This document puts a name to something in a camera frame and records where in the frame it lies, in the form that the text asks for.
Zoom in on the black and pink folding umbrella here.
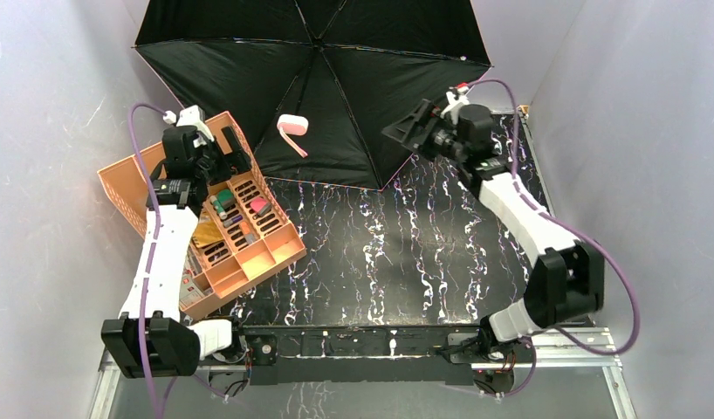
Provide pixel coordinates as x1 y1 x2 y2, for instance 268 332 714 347
134 1 491 189

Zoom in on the yellow notebook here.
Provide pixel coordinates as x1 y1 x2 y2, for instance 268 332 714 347
191 216 223 249

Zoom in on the orange plastic desk organizer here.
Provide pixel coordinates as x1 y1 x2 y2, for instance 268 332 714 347
98 143 306 319

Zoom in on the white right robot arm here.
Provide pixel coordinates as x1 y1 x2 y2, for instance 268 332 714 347
381 100 605 353

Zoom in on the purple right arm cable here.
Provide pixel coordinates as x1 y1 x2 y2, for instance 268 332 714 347
466 78 642 399

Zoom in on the aluminium frame rail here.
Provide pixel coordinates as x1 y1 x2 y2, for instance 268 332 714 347
87 326 639 419

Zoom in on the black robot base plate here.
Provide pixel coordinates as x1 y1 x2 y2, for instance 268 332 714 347
202 323 532 390

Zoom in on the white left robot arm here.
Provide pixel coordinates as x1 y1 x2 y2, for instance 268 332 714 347
100 125 236 379

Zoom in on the pink eraser block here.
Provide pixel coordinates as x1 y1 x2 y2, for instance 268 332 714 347
249 196 272 217

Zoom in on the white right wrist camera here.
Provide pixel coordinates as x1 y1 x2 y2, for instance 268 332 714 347
440 83 470 125

